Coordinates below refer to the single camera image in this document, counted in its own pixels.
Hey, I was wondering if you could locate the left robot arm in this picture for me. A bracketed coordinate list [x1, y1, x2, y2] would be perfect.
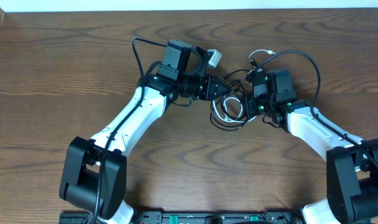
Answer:
[59, 39, 230, 223]

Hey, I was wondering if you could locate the white usb cable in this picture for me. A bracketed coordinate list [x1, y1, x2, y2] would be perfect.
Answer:
[211, 49, 277, 123]

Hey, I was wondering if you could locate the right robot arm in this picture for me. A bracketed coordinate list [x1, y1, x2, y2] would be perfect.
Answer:
[245, 69, 378, 223]

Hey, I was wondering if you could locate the black usb cable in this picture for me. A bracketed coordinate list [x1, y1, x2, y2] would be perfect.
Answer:
[209, 57, 258, 132]

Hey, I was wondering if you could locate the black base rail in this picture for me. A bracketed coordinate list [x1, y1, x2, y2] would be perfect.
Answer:
[58, 210, 303, 224]

